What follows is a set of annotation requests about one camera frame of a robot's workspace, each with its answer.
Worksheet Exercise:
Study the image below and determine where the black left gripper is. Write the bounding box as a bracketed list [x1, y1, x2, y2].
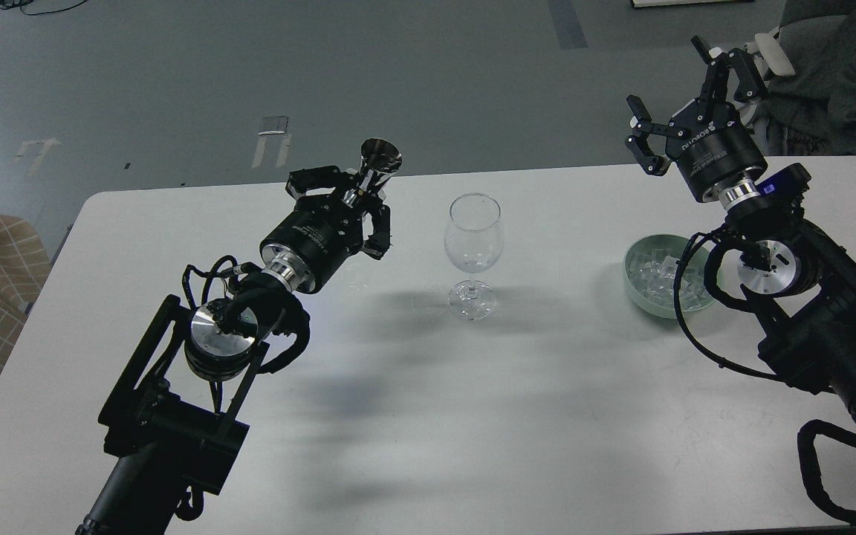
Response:
[259, 167, 391, 294]

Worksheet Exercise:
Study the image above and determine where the green bowl of ice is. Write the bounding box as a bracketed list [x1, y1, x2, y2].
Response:
[623, 234, 716, 320]

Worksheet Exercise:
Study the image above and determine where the grey tape on floor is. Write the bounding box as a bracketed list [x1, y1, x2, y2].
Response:
[257, 115, 290, 137]

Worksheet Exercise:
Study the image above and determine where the person in grey clothes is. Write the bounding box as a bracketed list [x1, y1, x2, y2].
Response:
[756, 1, 856, 156]

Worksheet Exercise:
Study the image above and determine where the clear wine glass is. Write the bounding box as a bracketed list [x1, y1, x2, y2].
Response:
[443, 192, 504, 321]

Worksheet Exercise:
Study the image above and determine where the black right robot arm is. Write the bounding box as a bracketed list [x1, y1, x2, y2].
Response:
[625, 36, 856, 526]

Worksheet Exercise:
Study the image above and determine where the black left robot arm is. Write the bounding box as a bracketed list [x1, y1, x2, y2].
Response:
[76, 163, 398, 534]

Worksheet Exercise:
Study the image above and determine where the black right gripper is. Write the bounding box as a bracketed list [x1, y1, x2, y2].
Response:
[625, 35, 768, 203]

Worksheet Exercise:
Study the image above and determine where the white office chair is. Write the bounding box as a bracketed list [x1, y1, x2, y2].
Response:
[709, 26, 796, 132]

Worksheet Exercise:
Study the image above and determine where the steel cocktail jigger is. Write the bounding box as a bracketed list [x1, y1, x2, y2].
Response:
[343, 138, 402, 207]

